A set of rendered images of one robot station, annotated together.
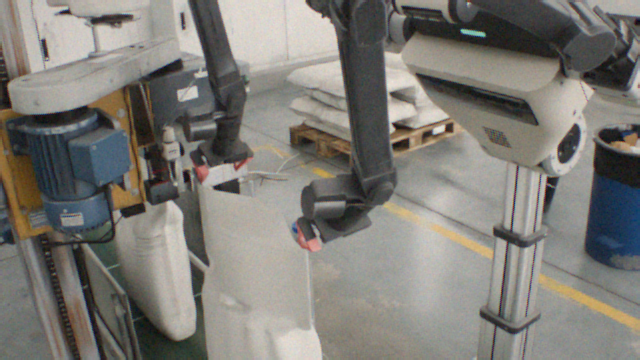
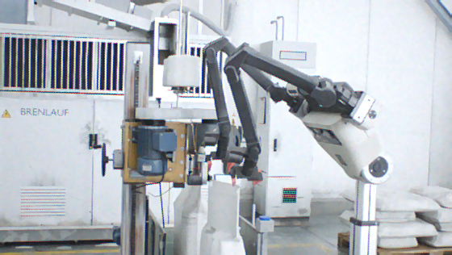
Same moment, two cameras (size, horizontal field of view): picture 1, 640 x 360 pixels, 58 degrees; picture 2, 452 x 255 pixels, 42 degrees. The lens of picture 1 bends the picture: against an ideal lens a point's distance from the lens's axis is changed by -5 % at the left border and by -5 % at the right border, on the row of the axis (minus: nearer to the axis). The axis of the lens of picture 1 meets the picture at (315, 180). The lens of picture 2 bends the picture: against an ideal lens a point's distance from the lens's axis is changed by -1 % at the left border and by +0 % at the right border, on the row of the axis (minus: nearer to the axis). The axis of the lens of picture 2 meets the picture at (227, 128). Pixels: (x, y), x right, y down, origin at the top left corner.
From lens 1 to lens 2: 1.70 m
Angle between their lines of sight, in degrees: 29
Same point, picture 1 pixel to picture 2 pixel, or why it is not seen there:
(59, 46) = not seen: hidden behind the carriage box
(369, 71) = (239, 95)
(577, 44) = (315, 94)
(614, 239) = not seen: outside the picture
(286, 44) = not seen: hidden behind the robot
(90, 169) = (158, 144)
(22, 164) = (134, 147)
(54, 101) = (151, 114)
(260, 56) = (337, 186)
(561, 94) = (346, 128)
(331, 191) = (236, 150)
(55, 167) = (145, 143)
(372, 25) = (232, 76)
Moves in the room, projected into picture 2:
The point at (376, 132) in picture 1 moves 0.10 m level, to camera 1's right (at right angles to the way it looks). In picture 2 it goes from (247, 123) to (270, 123)
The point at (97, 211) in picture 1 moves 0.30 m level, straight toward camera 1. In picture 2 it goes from (158, 167) to (152, 174)
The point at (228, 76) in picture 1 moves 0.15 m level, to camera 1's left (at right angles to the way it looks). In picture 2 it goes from (223, 118) to (194, 116)
